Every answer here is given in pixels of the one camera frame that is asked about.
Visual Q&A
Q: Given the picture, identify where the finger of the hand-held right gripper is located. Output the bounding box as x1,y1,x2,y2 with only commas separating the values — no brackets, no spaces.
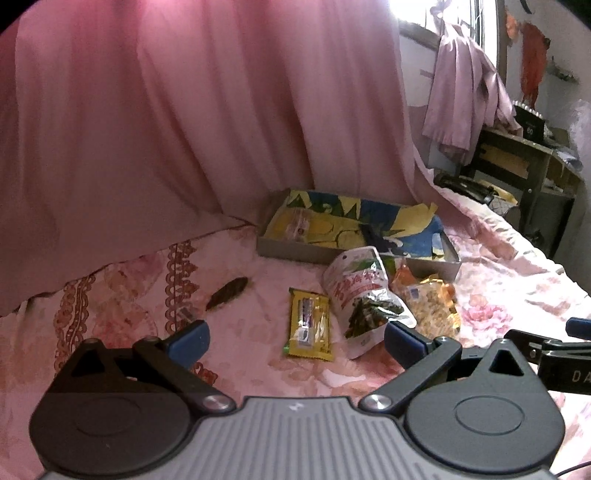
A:
504,328,563,361
565,316,591,339

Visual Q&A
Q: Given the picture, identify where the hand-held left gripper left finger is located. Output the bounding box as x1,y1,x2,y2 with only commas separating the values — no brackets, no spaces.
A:
51,320,237,414

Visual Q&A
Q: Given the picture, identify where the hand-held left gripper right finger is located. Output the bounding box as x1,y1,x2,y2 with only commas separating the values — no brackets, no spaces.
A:
359,320,539,413

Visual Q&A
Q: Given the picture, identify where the orange clear snack bag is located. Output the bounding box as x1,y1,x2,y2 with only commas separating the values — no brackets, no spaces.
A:
390,261,461,341

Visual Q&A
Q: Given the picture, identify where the white seaweed snack bag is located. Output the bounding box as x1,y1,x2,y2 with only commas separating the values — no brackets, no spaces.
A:
322,246,417,361

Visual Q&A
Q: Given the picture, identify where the yellow snack packet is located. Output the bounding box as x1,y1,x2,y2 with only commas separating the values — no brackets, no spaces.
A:
284,287,334,361

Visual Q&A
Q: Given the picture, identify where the grey cardboard box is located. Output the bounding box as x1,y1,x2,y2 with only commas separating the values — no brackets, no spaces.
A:
255,188,462,283

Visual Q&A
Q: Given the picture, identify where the pink floral bed sheet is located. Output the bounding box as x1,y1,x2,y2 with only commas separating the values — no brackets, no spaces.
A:
0,187,591,480

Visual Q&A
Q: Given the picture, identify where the dark brown leaf-shaped object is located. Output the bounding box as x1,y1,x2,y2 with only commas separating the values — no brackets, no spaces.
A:
206,276,250,311

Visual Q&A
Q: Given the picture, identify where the grey quilted bag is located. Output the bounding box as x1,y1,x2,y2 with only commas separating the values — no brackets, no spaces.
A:
488,193,523,219

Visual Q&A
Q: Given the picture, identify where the yellow blue printed sheet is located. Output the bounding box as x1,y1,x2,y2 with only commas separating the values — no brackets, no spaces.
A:
264,189,445,259

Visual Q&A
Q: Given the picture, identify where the black bag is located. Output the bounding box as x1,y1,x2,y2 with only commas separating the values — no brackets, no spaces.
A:
433,172,498,205

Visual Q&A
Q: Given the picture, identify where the dark wooden desk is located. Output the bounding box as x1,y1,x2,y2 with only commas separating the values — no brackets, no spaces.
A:
461,126,583,260

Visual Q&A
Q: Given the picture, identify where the black box with white print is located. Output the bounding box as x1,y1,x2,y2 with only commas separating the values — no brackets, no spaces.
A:
512,102,548,137

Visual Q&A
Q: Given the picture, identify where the pink curtain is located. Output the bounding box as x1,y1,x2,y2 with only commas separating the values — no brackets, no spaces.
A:
0,0,437,318

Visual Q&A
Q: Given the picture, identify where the lilac hanging garment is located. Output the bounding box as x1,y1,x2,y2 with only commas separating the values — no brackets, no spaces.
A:
422,22,523,165

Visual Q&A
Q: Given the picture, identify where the red hanging garment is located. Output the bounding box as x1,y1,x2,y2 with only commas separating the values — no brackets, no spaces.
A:
519,21,552,106

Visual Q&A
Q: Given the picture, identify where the window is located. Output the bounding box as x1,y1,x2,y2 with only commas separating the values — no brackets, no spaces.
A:
390,0,508,71

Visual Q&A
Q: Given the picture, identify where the wall hook rack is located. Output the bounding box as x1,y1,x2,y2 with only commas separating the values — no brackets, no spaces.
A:
549,56,581,85

